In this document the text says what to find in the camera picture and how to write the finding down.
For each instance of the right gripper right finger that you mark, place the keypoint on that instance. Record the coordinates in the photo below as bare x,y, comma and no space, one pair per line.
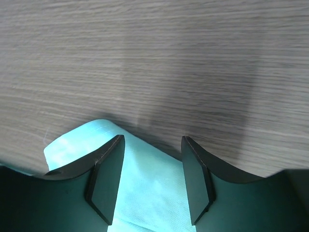
224,198

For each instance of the teal t shirt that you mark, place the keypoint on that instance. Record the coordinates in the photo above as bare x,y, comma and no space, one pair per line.
152,194

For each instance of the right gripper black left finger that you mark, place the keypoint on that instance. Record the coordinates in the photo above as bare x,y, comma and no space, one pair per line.
77,197

